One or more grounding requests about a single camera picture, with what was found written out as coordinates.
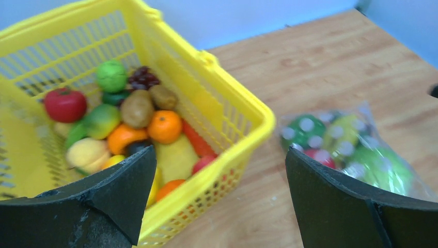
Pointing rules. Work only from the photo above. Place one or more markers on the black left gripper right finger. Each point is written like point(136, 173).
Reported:
point(336, 210)

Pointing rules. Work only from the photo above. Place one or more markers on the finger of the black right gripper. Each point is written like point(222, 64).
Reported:
point(434, 91)

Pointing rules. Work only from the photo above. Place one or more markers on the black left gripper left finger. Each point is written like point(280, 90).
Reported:
point(102, 210)

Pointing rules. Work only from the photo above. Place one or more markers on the clear zip top bag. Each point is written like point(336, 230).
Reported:
point(371, 139)

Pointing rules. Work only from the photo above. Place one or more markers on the yellow fruit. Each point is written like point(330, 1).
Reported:
point(88, 154)

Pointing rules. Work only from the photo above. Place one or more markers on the orange tangerine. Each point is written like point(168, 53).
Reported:
point(124, 135)
point(165, 127)

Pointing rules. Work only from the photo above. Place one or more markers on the green leafy vegetable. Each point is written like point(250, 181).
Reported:
point(77, 132)

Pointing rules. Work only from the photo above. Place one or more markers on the yellow green mango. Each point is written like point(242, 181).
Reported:
point(101, 121)

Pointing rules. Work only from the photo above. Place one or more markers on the brown pear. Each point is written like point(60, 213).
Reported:
point(137, 109)

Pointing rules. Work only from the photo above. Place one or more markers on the red tomato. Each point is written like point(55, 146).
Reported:
point(65, 105)

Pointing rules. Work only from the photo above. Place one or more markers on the red chili pepper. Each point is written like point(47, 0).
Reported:
point(201, 147)

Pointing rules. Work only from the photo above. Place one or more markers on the brown kiwi potato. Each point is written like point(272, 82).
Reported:
point(163, 98)

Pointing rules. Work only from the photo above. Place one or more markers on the light green lime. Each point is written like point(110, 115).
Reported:
point(111, 76)

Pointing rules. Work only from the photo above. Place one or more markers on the dark purple grapes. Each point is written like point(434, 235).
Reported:
point(143, 78)

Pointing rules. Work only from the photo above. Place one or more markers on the yellow plastic basket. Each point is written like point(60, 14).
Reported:
point(63, 47)

